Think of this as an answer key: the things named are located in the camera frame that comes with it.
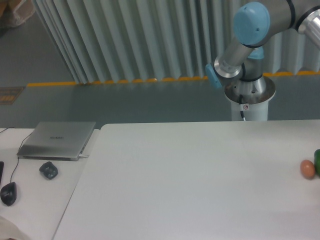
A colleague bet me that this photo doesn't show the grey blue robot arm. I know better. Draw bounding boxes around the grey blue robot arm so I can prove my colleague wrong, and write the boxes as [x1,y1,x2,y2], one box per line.
[205,0,320,105]

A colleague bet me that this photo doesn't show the white usb plug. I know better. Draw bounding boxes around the white usb plug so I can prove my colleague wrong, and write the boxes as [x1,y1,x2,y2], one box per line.
[79,154,89,159]

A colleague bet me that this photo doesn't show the grey folding partition screen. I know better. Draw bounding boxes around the grey folding partition screen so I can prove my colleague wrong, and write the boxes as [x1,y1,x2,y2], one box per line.
[34,0,320,84]

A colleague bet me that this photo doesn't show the silver closed laptop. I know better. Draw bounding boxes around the silver closed laptop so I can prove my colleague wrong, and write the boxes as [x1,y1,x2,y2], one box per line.
[17,121,96,161]

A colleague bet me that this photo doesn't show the black earbuds case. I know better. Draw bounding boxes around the black earbuds case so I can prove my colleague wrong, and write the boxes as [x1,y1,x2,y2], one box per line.
[39,161,59,180]

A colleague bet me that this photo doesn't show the brown egg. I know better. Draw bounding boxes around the brown egg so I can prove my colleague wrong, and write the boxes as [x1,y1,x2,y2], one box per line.
[300,159,315,179]

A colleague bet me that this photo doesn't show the green vegetable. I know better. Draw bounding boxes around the green vegetable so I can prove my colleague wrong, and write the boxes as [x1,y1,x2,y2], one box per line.
[313,149,320,176]

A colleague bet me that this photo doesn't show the black keyboard edge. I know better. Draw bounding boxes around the black keyboard edge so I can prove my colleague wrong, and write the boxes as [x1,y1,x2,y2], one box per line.
[0,161,4,185]

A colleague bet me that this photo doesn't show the black computer mouse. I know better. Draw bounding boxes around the black computer mouse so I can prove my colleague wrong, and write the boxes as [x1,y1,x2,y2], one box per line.
[0,182,17,207]

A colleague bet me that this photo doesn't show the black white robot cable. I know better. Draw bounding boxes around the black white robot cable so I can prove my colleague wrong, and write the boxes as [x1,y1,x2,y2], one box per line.
[238,94,247,122]

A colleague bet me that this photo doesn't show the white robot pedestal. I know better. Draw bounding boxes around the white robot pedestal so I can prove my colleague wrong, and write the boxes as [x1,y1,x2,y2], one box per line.
[229,99,269,121]

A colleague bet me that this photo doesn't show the black mouse cable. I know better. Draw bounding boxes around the black mouse cable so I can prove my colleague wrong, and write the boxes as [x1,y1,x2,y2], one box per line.
[0,126,37,185]

